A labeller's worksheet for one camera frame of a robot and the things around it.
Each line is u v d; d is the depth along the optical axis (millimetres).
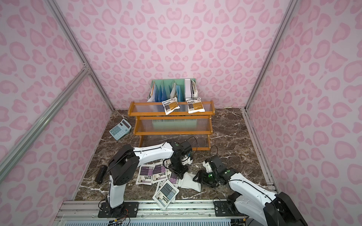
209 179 714
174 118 1068
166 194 765
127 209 723
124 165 493
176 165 734
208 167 783
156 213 726
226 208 721
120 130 1040
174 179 823
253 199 481
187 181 819
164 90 1086
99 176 835
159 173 845
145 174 822
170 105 794
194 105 802
